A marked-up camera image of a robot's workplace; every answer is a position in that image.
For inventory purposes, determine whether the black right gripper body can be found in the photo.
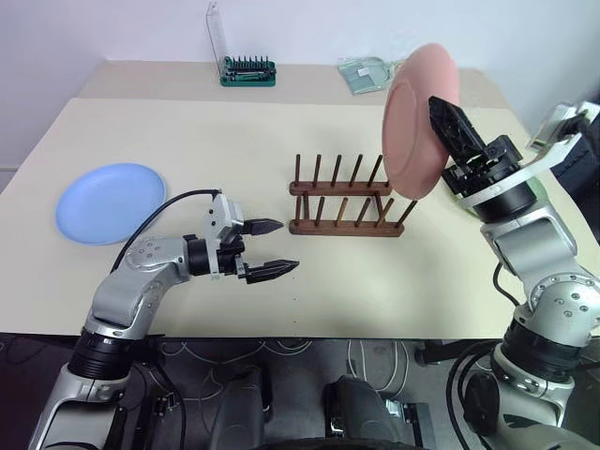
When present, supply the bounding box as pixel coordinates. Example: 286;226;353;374
442;134;524;197

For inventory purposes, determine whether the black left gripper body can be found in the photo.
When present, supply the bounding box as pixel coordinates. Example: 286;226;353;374
215;232;249;282

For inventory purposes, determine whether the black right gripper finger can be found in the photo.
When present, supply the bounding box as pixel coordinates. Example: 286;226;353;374
427;96;491;165

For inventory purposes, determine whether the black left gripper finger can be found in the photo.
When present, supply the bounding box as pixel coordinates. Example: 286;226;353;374
242;217;286;236
244;258;301;286

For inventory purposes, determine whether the pink plate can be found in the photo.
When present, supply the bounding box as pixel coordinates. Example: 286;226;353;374
382;42;461;203

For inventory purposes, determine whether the wooden dish rack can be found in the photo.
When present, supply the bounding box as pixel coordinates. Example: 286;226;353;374
287;152;419;238

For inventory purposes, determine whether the dark fabric object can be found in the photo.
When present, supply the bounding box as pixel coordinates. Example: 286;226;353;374
550;110;600;248

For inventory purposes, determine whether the clear plastic bag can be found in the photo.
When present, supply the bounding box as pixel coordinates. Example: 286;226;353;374
337;55;409;97

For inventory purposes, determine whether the blue plate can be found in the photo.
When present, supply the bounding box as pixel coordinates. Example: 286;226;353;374
54;162;169;248

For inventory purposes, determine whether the dark rounded shape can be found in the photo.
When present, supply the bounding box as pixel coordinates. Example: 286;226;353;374
322;374;404;450
213;365;276;450

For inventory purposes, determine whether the green screwdriver bit set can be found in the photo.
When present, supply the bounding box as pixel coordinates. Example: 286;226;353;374
204;1;278;88

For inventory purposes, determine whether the black table foot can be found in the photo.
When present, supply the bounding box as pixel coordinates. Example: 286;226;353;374
414;340;458;368

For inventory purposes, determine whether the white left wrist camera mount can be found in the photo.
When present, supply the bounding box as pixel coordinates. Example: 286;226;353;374
202;192;246;246

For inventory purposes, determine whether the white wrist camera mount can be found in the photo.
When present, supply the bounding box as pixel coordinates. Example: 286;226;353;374
202;192;246;246
457;102;600;212

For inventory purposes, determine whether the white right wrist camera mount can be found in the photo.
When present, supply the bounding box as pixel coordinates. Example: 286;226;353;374
457;102;600;212

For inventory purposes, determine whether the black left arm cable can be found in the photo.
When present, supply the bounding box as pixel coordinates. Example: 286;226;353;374
111;187;222;273

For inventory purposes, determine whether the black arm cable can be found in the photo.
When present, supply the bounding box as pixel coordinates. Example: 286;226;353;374
111;187;222;273
447;261;519;437

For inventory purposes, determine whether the white floor cable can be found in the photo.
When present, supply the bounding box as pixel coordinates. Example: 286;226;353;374
177;339;315;376
346;339;416;395

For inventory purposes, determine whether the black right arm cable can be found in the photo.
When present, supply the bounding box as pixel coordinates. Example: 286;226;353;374
447;261;519;437

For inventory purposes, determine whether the grey metal bracket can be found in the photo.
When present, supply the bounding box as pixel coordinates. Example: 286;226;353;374
382;397;430;435

